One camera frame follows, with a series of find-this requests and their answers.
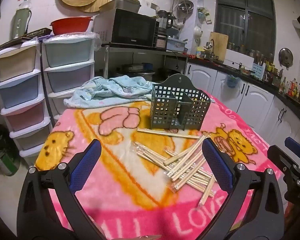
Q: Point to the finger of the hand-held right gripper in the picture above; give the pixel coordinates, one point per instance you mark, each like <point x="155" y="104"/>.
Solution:
<point x="282" y="157"/>
<point x="295" y="146"/>

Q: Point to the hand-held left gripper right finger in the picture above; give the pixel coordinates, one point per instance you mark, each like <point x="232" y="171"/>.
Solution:
<point x="217" y="165"/>

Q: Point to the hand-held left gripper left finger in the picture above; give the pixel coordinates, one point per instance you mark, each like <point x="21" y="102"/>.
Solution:
<point x="86" y="165"/>

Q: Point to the pile of wooden chopsticks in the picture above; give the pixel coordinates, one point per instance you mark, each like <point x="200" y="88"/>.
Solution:
<point x="187" y="170"/>

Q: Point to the green plastic utensil basket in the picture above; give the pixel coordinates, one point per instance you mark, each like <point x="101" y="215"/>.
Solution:
<point x="162" y="112"/>

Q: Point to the row of condiment bottles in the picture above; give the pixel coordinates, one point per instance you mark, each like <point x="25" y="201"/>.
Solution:
<point x="292" y="87"/>

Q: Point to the pink printed blanket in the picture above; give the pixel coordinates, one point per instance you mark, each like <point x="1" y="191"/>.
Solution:
<point x="130" y="205"/>

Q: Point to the light blue printed cloth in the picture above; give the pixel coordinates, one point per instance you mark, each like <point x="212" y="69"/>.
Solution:
<point x="110" y="90"/>

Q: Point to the blue hanging bag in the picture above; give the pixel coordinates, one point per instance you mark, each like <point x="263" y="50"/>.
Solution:
<point x="232" y="82"/>

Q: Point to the blue knife block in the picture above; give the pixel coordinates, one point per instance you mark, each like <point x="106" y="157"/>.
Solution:
<point x="258" y="68"/>

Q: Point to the black trash bin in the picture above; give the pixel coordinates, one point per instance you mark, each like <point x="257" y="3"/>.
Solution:
<point x="2" y="145"/>

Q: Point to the steel pot lid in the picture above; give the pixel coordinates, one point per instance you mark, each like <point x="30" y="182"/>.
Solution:
<point x="285" y="56"/>

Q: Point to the black frying pan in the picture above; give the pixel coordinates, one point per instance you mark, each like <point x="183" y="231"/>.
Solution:
<point x="165" y="73"/>

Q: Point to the row of glass jars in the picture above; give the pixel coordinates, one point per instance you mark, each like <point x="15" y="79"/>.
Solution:
<point x="240" y="48"/>

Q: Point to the drawer tower with teal drawer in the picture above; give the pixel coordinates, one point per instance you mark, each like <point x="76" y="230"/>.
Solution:
<point x="67" y="52"/>

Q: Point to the wooden cutting board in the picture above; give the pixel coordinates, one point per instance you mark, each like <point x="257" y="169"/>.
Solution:
<point x="218" y="45"/>

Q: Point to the metal faucet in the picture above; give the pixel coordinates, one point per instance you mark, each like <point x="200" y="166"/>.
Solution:
<point x="211" y="42"/>

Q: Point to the drawer tower with beige drawer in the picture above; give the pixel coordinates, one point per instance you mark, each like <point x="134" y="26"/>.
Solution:
<point x="15" y="62"/>

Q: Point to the blue dish rack box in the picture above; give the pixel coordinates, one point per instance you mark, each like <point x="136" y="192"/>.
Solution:
<point x="176" y="46"/>

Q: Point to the metal shelf rack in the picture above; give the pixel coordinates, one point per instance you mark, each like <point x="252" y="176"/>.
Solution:
<point x="140" y="50"/>

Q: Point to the dark framed window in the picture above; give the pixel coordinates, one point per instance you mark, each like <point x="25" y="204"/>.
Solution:
<point x="257" y="22"/>

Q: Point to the red plastic basin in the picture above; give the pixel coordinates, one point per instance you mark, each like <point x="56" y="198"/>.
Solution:
<point x="70" y="27"/>

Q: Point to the dark flat tray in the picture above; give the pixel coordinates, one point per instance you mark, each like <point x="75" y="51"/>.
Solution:
<point x="27" y="36"/>

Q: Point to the black microwave oven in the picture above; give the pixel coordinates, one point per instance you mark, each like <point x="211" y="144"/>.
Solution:
<point x="132" y="27"/>

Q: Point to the black blender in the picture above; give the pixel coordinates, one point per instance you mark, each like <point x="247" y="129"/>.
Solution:
<point x="163" y="22"/>

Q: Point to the steel hanging bowl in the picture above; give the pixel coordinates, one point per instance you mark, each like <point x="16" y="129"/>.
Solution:
<point x="185" y="7"/>

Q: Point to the grey plastic container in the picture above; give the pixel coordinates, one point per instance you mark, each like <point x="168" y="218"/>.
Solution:
<point x="120" y="5"/>

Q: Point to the white wall jug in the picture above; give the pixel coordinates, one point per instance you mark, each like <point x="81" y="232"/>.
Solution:
<point x="198" y="32"/>

